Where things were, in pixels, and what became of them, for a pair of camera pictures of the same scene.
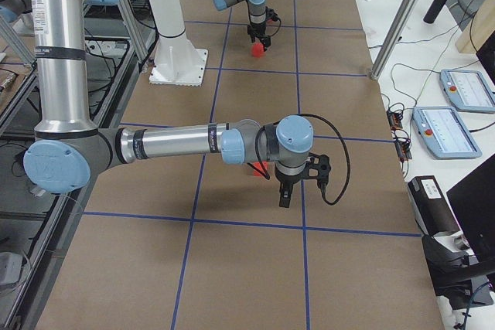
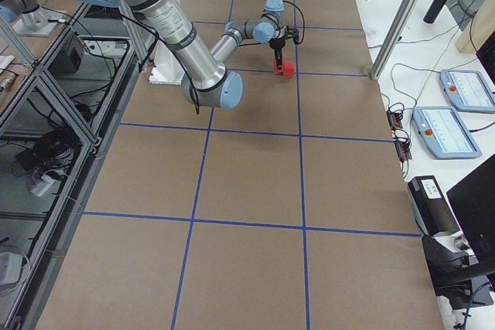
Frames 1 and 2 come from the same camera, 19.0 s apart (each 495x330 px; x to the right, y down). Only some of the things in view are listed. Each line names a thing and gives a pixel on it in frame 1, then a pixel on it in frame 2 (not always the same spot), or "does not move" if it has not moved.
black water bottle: x=437 y=4 does not move
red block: x=257 y=49 → x=288 y=69
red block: x=258 y=165 → x=275 y=68
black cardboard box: x=431 y=211 does not move
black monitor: x=463 y=280 does not move
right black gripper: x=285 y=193 → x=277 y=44
